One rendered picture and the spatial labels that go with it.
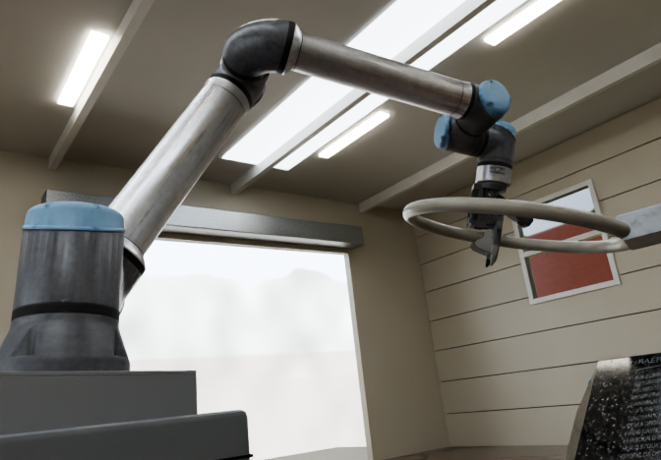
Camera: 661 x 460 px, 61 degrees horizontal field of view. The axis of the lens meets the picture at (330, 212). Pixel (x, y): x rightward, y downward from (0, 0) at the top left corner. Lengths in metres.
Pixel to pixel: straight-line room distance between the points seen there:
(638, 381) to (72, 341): 0.89
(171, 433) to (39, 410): 0.17
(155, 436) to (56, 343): 0.20
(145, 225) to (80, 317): 0.31
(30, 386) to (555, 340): 7.99
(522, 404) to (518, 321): 1.16
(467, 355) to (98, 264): 8.74
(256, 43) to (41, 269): 0.63
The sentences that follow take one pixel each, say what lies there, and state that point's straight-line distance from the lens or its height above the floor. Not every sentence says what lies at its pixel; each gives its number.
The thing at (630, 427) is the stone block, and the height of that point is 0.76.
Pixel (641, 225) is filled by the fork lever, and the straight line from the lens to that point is 1.20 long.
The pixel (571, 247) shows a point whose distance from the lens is 1.48.
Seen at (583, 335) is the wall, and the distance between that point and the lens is 8.31.
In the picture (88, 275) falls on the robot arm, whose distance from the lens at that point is 0.91.
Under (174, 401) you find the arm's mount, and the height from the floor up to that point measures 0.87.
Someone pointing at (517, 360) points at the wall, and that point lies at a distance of 8.89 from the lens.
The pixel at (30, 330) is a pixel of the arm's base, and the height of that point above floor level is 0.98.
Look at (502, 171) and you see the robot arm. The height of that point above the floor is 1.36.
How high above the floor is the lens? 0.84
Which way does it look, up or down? 19 degrees up
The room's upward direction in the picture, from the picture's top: 6 degrees counter-clockwise
